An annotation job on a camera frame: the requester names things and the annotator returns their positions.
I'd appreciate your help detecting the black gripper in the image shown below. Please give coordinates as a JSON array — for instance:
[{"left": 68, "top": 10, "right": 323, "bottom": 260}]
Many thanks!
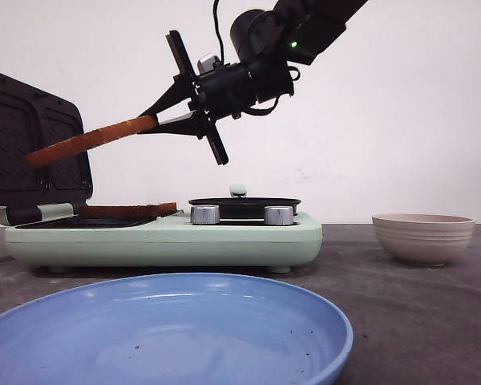
[{"left": 139, "top": 30, "right": 256, "bottom": 164}]

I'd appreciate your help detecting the white bread slice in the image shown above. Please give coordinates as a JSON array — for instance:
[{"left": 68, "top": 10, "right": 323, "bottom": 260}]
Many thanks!
[
  {"left": 78, "top": 202, "right": 177, "bottom": 218},
  {"left": 26, "top": 116, "right": 158, "bottom": 168}
]

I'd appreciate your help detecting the breakfast maker hinged lid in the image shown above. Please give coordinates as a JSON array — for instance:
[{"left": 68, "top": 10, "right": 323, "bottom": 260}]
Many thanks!
[{"left": 0, "top": 67, "right": 93, "bottom": 227}]

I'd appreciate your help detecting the beige ribbed ceramic bowl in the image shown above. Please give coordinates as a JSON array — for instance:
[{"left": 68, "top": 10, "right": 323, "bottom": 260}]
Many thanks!
[{"left": 372, "top": 213, "right": 475, "bottom": 266}]

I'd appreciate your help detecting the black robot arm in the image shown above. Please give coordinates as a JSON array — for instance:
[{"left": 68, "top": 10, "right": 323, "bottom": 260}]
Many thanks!
[{"left": 141, "top": 1, "right": 365, "bottom": 164}]

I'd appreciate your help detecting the mint green breakfast maker base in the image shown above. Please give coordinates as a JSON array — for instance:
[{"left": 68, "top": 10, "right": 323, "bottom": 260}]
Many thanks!
[{"left": 5, "top": 211, "right": 322, "bottom": 273}]

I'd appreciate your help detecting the left silver control knob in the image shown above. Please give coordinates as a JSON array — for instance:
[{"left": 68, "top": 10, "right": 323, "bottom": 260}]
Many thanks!
[{"left": 190, "top": 205, "right": 220, "bottom": 225}]

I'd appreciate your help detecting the silver control knob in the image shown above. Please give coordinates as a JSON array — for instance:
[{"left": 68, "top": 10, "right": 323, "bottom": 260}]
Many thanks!
[
  {"left": 190, "top": 205, "right": 220, "bottom": 225},
  {"left": 264, "top": 205, "right": 294, "bottom": 226}
]

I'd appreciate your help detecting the black round frying pan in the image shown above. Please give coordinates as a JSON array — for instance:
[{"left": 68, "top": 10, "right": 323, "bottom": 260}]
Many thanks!
[{"left": 188, "top": 184, "right": 301, "bottom": 220}]

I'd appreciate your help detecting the right silver control knob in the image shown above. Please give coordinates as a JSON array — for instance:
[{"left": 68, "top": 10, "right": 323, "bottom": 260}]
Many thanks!
[{"left": 264, "top": 205, "right": 294, "bottom": 226}]

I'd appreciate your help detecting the blue round plate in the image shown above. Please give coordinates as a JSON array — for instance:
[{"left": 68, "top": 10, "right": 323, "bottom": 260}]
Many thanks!
[{"left": 0, "top": 273, "right": 354, "bottom": 384}]

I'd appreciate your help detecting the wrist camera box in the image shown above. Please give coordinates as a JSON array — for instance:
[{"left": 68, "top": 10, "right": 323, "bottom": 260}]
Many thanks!
[{"left": 197, "top": 53, "right": 221, "bottom": 75}]

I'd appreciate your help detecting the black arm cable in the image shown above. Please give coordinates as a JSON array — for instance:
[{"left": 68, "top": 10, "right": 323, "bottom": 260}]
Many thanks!
[{"left": 212, "top": 0, "right": 301, "bottom": 116}]

